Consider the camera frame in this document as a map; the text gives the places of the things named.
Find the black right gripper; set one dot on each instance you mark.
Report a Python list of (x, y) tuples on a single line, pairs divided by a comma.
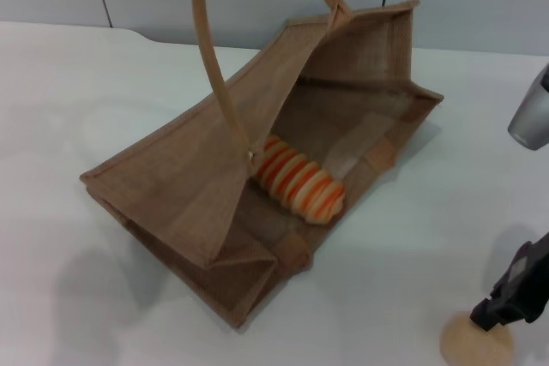
[(527, 284)]

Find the round egg yolk pastry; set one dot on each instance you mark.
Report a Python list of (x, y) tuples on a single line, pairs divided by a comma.
[(472, 344)]

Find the orange striped bread loaf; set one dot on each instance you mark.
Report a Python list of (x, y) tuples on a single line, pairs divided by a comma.
[(300, 181)]

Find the brown jute tote bag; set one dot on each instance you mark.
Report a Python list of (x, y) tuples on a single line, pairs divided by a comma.
[(180, 177)]

